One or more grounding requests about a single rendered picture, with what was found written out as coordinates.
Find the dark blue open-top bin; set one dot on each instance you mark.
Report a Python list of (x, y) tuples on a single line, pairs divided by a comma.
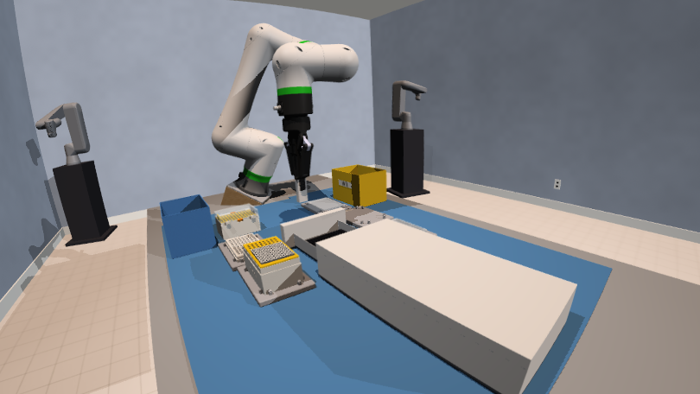
[(188, 226)]

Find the blue flat mat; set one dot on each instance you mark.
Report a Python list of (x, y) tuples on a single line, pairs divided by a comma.
[(323, 342)]

